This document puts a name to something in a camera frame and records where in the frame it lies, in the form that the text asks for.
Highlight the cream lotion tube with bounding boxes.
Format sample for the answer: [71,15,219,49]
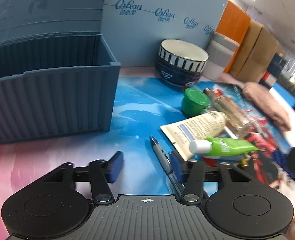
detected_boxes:
[160,111,228,160]

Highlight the clear glass perfume bottle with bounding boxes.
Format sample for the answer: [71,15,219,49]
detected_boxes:
[203,88,252,138]

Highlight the green white-capped tube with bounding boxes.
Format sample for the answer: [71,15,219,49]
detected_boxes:
[189,138,260,157]

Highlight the grey black pen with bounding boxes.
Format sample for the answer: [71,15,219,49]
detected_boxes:
[150,136,184,198]

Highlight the brown cardboard box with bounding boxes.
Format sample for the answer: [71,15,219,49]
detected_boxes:
[229,21,286,83]

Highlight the blue ribbed storage box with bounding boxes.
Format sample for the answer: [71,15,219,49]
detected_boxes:
[0,0,121,144]

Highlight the orange box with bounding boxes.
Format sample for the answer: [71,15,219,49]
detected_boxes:
[216,1,251,73]

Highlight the grey white travel cup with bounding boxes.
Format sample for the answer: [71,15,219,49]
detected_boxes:
[203,33,240,80]

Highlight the navy white ceramic bowl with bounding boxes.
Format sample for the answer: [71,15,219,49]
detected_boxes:
[154,39,209,87]

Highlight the colourful anime desk mat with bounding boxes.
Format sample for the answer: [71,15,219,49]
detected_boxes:
[0,77,294,239]

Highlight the green round jar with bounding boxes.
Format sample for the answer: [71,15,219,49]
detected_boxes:
[181,88,211,116]

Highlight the light blue foam board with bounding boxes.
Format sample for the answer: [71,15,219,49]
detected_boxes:
[102,0,228,67]

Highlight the pink knitted cloth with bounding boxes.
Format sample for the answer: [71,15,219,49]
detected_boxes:
[242,82,291,132]

